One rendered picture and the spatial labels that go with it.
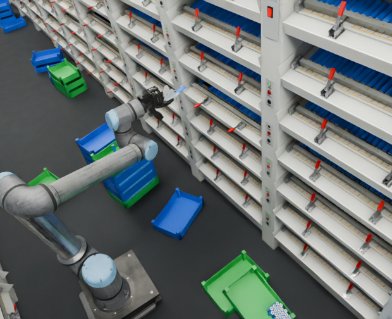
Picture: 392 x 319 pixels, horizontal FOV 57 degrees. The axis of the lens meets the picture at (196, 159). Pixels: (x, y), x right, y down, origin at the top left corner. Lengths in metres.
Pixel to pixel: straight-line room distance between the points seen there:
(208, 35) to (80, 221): 1.52
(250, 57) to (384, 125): 0.56
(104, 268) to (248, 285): 0.73
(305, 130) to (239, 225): 1.03
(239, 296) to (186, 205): 0.73
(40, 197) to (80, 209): 1.24
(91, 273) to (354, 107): 1.30
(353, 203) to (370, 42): 0.61
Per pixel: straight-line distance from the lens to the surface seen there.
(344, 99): 1.23
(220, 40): 1.57
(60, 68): 3.91
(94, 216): 2.54
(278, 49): 1.28
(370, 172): 1.30
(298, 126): 1.42
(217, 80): 1.70
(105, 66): 3.28
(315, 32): 1.16
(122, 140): 1.73
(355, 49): 1.09
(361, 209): 1.45
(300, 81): 1.30
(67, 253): 1.83
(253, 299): 1.98
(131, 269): 2.08
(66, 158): 3.04
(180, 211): 2.37
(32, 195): 1.40
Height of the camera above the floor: 1.88
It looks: 45 degrees down
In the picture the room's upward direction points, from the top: 11 degrees counter-clockwise
